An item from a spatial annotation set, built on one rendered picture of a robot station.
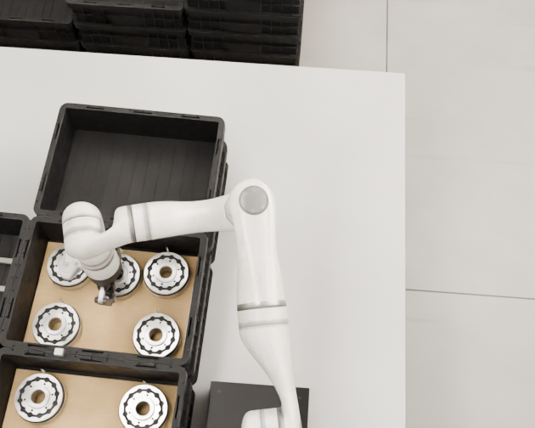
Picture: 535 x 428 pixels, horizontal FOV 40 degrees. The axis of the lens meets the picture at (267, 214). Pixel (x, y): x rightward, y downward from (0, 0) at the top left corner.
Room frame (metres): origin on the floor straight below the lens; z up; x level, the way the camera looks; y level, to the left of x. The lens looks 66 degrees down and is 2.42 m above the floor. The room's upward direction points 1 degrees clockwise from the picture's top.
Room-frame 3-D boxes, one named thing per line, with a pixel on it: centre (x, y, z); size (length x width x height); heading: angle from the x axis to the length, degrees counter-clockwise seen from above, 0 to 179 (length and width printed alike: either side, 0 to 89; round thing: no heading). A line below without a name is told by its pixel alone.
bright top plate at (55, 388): (0.28, 0.48, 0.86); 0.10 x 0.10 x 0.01
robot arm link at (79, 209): (0.53, 0.34, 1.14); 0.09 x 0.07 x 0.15; 12
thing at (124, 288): (0.56, 0.34, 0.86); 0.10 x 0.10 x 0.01
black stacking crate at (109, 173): (0.80, 0.31, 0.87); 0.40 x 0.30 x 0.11; 84
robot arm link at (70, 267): (0.53, 0.36, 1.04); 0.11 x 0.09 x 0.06; 84
